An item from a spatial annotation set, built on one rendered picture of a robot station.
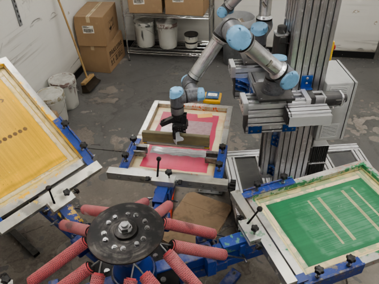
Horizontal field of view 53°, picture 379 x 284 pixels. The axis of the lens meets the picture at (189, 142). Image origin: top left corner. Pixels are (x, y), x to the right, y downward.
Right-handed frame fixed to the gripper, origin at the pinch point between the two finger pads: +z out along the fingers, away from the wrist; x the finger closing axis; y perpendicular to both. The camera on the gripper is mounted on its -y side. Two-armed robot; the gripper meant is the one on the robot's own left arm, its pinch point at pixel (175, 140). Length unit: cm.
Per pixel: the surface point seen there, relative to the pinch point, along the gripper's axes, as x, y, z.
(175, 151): 4.5, -1.9, 12.8
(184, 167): -8.4, 6.1, 13.6
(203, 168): -7.2, 17.5, 13.6
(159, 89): 239, -79, 109
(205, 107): 55, 9, 11
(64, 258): -95, -24, -11
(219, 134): 27.1, 22.8, 13.7
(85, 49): 276, -190, 76
